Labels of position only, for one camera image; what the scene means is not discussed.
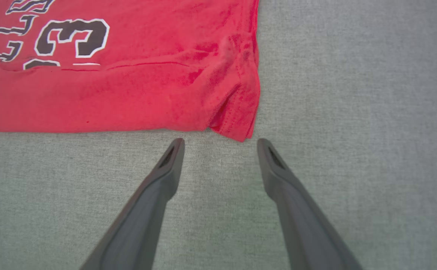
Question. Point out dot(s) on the red and white jersey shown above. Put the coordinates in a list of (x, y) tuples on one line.
[(147, 93)]

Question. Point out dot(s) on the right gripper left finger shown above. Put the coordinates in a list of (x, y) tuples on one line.
[(136, 228)]

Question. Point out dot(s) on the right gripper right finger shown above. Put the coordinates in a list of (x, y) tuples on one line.
[(305, 228)]

